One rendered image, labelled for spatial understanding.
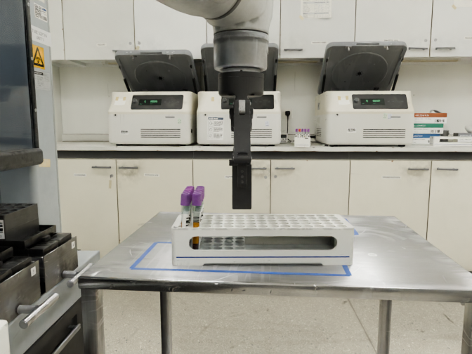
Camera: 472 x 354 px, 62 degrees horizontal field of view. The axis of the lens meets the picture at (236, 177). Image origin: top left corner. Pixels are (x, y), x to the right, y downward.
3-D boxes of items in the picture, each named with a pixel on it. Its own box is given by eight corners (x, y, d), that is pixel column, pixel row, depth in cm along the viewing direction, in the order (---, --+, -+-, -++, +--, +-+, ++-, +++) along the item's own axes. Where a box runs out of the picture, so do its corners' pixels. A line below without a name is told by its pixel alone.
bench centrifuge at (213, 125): (196, 146, 259) (194, 37, 250) (206, 142, 321) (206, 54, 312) (281, 146, 257) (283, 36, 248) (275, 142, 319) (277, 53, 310)
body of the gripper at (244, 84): (265, 69, 61) (265, 129, 62) (261, 75, 69) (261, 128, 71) (217, 69, 61) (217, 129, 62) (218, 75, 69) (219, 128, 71)
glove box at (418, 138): (407, 144, 291) (408, 133, 290) (400, 142, 304) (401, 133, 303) (439, 143, 292) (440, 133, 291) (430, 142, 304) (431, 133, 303)
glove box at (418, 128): (410, 133, 291) (410, 123, 290) (404, 133, 303) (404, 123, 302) (442, 133, 290) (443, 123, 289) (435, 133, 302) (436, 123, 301)
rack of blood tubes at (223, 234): (171, 265, 64) (170, 228, 63) (179, 246, 74) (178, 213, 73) (354, 265, 64) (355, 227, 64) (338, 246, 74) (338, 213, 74)
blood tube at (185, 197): (178, 260, 65) (180, 194, 64) (180, 258, 66) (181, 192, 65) (187, 261, 65) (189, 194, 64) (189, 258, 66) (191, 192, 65)
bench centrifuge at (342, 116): (326, 147, 256) (329, 35, 246) (313, 142, 317) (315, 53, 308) (414, 147, 253) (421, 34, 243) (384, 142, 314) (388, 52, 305)
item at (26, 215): (31, 230, 85) (29, 203, 84) (40, 230, 85) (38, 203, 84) (-5, 246, 74) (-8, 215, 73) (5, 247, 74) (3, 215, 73)
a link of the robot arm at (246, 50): (266, 42, 69) (266, 77, 70) (214, 42, 69) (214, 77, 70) (271, 29, 60) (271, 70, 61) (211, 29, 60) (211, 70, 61)
